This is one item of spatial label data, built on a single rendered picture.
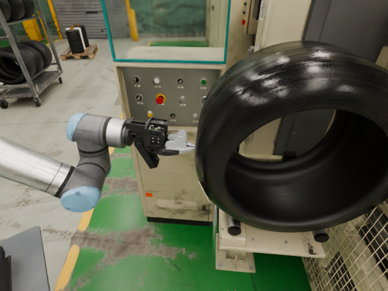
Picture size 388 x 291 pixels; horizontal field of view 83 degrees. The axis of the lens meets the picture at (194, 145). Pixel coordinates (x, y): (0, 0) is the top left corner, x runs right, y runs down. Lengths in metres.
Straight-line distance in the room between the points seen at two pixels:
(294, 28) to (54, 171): 0.81
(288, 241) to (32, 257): 1.08
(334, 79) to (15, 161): 0.71
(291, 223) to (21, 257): 1.12
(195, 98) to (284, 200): 0.67
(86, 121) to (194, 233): 1.36
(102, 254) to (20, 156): 1.33
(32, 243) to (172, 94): 0.97
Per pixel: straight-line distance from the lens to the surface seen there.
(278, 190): 0.94
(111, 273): 1.79
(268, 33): 0.83
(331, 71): 0.52
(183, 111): 1.24
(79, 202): 0.67
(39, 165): 0.66
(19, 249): 1.35
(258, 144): 1.00
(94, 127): 0.68
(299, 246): 0.94
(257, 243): 0.90
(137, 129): 0.65
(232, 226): 0.78
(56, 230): 2.16
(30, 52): 4.67
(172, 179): 1.50
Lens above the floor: 1.56
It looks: 35 degrees down
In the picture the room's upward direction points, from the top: straight up
